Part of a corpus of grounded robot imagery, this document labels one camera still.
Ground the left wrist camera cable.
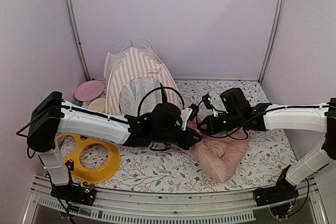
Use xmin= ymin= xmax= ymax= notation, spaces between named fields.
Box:
xmin=138 ymin=82 xmax=184 ymax=117

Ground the pink bowl behind tent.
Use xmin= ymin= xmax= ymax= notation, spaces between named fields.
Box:
xmin=74 ymin=80 xmax=106 ymax=102

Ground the cream cat-ear pet bowl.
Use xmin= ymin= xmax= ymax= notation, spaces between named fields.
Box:
xmin=88 ymin=98 xmax=106 ymax=113

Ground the striped pet tent fabric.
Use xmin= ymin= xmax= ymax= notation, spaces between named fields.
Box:
xmin=103 ymin=44 xmax=183 ymax=116

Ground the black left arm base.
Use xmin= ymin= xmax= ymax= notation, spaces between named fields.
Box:
xmin=50 ymin=181 xmax=97 ymax=206

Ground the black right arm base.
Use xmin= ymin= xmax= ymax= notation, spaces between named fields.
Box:
xmin=253 ymin=165 xmax=299 ymax=206

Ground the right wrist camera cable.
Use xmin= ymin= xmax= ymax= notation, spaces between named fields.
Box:
xmin=196 ymin=94 xmax=250 ymax=141

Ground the left aluminium frame post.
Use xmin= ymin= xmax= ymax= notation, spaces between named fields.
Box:
xmin=64 ymin=0 xmax=91 ymax=81

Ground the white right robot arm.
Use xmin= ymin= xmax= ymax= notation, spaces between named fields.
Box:
xmin=199 ymin=88 xmax=335 ymax=201

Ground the aluminium frame post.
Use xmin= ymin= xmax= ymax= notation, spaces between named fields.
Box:
xmin=64 ymin=0 xmax=91 ymax=81
xmin=258 ymin=0 xmax=285 ymax=85

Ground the white flexible tent pole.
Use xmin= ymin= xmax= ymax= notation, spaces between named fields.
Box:
xmin=108 ymin=39 xmax=131 ymax=54

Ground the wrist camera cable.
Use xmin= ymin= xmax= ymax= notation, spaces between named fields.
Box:
xmin=138 ymin=82 xmax=184 ymax=117
xmin=196 ymin=94 xmax=250 ymax=141

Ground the front aluminium rail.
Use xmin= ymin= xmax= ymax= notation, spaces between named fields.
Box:
xmin=23 ymin=176 xmax=330 ymax=223

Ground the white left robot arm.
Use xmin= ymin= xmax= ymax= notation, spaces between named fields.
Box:
xmin=16 ymin=91 xmax=202 ymax=200

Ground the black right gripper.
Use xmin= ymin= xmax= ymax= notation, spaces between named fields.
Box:
xmin=197 ymin=111 xmax=242 ymax=135

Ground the pink gingham cushion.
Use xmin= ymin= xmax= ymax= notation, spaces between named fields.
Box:
xmin=187 ymin=130 xmax=250 ymax=183

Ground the right aluminium frame post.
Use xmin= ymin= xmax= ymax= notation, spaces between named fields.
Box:
xmin=258 ymin=0 xmax=285 ymax=85

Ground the yellow double bowl holder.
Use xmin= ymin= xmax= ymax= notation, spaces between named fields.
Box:
xmin=57 ymin=134 xmax=121 ymax=184

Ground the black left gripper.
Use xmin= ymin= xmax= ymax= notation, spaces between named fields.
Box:
xmin=153 ymin=126 xmax=202 ymax=150

